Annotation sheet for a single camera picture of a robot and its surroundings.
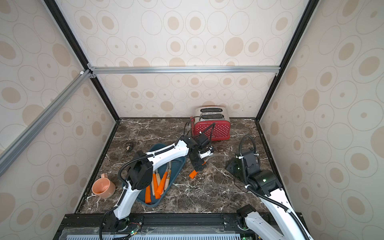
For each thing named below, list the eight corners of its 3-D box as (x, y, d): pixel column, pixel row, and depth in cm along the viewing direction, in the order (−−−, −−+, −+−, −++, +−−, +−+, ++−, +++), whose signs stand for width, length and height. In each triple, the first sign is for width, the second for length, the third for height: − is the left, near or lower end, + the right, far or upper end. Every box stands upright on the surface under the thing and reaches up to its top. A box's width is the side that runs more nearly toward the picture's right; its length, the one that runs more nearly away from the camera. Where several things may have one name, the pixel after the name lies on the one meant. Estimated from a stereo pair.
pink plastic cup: (104, 203, 82) (95, 198, 75) (97, 188, 87) (88, 182, 80) (119, 192, 85) (112, 187, 78) (111, 178, 90) (104, 172, 83)
